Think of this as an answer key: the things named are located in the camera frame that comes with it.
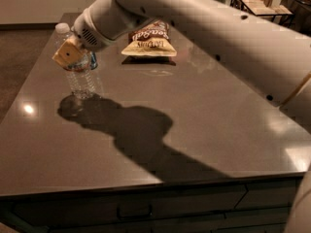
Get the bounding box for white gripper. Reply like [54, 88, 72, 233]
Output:
[52, 0, 152, 70]

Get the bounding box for clear plastic water bottle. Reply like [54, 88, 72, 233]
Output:
[55, 23, 95, 99]

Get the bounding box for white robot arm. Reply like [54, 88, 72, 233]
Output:
[53, 0, 311, 133]

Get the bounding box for blue silver drink can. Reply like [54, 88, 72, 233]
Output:
[89, 51, 98, 70]

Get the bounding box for brown yellow chip bag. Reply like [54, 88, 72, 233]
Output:
[121, 20, 177, 57]

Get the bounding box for dark cabinet drawer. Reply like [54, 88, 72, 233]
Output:
[14, 185, 246, 228]

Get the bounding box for tan packets in basket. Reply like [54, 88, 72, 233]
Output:
[236, 0, 292, 16]

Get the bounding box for black drawer handle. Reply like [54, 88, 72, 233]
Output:
[117, 203, 153, 220]

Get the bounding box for black wire basket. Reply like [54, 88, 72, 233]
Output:
[230, 0, 294, 27]

